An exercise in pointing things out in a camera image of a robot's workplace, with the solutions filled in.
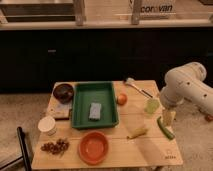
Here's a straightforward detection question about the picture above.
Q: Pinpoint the yellow banana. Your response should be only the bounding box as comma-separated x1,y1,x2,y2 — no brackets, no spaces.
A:
127,126,148,139

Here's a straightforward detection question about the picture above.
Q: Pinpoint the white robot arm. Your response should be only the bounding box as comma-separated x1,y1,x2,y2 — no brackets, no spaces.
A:
159,62,213,126

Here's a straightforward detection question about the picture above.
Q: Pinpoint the red bowl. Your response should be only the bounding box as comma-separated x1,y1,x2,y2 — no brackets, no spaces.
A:
78,131,109,165

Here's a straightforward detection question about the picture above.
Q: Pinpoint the dark brown bowl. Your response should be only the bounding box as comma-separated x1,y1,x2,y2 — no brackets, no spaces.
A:
53,83,74,104

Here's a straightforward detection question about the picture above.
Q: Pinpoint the light green cup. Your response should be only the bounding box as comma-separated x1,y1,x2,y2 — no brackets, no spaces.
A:
144,98,160,114

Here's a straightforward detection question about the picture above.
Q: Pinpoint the green cucumber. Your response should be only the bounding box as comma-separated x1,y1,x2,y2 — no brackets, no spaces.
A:
157,116,175,140

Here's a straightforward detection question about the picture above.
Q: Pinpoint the orange fruit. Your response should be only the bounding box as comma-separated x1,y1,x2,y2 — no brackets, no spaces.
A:
117,93,128,105

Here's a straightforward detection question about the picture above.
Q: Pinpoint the green plastic tray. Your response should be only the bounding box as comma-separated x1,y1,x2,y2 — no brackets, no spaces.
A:
71,82,119,129

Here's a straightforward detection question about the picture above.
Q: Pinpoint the blue-grey sponge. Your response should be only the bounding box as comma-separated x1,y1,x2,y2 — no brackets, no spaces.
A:
89,103,102,120

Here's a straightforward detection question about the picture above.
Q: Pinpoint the white cardboard box with print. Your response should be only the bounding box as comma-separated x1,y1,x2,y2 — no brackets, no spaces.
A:
140,0,176,19

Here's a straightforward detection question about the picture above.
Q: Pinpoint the pile of brown nuts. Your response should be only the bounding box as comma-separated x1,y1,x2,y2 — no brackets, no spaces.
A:
41,139,69,155

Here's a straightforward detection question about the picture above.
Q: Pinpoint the white paper cup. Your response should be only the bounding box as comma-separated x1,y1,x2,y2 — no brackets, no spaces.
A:
38,116,57,135

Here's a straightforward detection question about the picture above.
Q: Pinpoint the black chair frame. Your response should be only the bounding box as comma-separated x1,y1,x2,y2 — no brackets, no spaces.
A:
0,127,32,171

